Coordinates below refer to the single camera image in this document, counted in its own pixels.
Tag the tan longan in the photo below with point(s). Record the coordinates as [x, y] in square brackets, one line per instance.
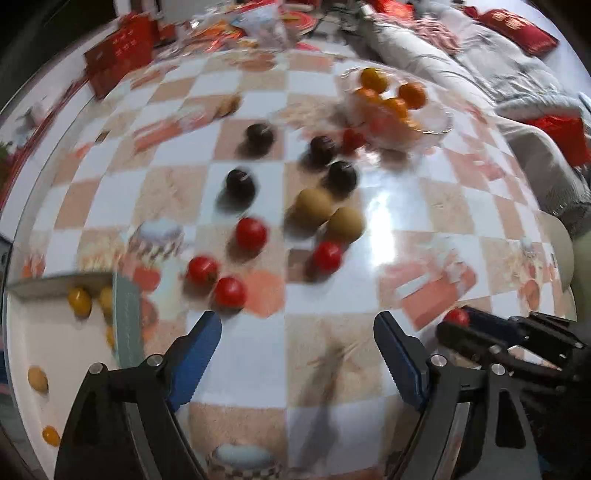
[315, 205]
[38, 379]
[345, 224]

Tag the cream leather chair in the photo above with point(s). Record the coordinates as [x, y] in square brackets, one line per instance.
[561, 258]

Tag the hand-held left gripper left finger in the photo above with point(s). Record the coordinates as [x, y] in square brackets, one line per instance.
[198, 356]

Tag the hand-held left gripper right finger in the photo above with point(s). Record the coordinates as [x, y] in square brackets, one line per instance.
[397, 361]

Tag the clear plastic bag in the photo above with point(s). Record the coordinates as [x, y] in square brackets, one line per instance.
[264, 23]

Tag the mandarin orange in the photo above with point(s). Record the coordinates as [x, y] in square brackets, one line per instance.
[374, 78]
[366, 97]
[395, 107]
[412, 94]

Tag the red cushion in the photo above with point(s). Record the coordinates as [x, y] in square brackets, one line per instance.
[517, 25]
[561, 138]

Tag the small red gift box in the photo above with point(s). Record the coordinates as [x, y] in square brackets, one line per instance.
[167, 32]

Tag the checkered printed tablecloth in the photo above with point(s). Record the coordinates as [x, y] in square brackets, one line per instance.
[277, 350]

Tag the grey sofa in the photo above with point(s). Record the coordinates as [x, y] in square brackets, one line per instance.
[489, 87]

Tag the large red gift box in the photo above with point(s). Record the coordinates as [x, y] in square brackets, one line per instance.
[120, 55]

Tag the red cherry tomato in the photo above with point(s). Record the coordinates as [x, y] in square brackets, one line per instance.
[203, 270]
[457, 316]
[328, 256]
[251, 233]
[353, 139]
[230, 291]

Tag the round red plate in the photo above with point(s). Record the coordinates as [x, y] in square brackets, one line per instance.
[300, 19]

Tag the clear glass bowl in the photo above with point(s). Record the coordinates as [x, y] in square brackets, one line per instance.
[429, 130]

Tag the dark purple cherry tomato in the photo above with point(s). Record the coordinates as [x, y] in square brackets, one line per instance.
[240, 183]
[342, 177]
[259, 136]
[323, 147]

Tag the yellow cherry tomato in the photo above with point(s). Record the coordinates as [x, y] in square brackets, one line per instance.
[51, 435]
[79, 301]

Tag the pink striped cloth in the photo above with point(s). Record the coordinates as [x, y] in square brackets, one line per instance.
[436, 28]

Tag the orange snack packets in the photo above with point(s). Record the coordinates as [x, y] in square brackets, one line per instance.
[219, 33]

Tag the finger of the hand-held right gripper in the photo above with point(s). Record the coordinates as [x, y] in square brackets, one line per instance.
[494, 323]
[466, 339]

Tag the white rectangular tray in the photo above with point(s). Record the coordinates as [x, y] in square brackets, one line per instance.
[69, 350]

